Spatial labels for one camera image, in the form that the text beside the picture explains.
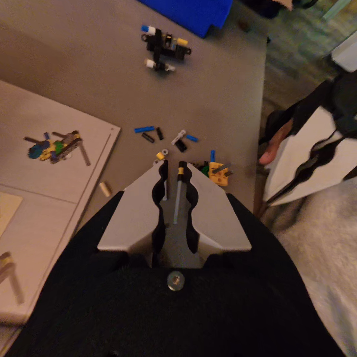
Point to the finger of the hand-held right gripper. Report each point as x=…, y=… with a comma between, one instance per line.
x=340, y=164
x=292, y=156

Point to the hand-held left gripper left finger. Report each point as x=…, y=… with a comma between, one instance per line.
x=128, y=223

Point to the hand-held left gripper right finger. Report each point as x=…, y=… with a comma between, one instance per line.
x=220, y=223

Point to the yellow black lego gear assembly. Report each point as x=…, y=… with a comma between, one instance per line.
x=219, y=173

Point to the tan lego pin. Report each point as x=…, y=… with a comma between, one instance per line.
x=105, y=189

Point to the long light grey lego axle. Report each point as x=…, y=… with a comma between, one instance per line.
x=177, y=200
x=165, y=192

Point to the yellow lego bush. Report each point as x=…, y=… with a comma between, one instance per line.
x=160, y=155

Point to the lego instruction booklet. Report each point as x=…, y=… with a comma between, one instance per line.
x=55, y=195

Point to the black lego connector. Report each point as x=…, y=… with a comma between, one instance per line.
x=181, y=145

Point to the black lego pin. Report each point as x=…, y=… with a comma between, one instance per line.
x=147, y=137
x=159, y=134

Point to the short blue lego pin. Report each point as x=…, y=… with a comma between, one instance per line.
x=192, y=138

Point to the long blue lego pin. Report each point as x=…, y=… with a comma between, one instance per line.
x=143, y=129

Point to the light grey lego axle pin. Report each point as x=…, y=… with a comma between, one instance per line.
x=178, y=136

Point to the black lego subassembly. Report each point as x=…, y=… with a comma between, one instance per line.
x=161, y=46

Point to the person's right hand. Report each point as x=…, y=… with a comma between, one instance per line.
x=274, y=145

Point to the grey zip sweatshirt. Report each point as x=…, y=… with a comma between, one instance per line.
x=320, y=251

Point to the blue plastic storage bin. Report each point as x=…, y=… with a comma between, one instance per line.
x=189, y=14

